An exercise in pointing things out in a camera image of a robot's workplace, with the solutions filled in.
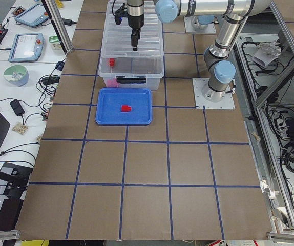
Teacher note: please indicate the black power adapter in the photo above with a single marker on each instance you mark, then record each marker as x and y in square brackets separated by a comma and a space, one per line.
[17, 108]

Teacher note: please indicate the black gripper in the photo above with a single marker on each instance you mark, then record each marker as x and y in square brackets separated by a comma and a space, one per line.
[135, 22]

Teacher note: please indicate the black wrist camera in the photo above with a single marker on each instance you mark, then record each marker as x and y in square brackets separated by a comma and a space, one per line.
[119, 14]

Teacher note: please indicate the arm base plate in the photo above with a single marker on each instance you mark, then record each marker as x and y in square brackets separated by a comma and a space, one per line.
[205, 98]
[189, 29]

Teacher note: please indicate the green white carton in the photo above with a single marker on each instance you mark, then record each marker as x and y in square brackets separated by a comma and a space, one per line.
[54, 43]

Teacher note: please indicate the brown paper table mat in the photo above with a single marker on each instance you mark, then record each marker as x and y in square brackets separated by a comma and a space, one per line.
[188, 175]

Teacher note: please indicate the clear plastic storage box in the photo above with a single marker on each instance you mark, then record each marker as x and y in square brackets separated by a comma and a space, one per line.
[133, 69]

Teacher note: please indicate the green white bowl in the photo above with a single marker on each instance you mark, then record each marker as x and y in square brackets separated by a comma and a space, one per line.
[16, 75]

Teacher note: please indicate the far blue teach pendant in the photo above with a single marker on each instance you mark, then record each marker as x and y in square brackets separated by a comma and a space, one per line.
[33, 17]

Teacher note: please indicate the aluminium frame post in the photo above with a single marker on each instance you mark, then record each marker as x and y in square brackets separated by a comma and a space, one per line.
[58, 25]

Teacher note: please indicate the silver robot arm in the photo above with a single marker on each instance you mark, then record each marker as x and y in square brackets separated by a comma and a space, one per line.
[202, 21]
[235, 15]

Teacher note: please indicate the blue plastic tray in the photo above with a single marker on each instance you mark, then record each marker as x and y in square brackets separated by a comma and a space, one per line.
[109, 104]

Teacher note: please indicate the near blue teach pendant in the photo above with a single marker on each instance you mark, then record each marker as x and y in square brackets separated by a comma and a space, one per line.
[26, 48]

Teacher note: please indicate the blue teach pendant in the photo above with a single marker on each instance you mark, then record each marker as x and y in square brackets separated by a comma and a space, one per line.
[26, 48]
[33, 17]

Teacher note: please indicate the lone red block in box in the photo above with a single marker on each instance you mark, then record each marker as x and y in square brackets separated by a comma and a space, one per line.
[112, 62]

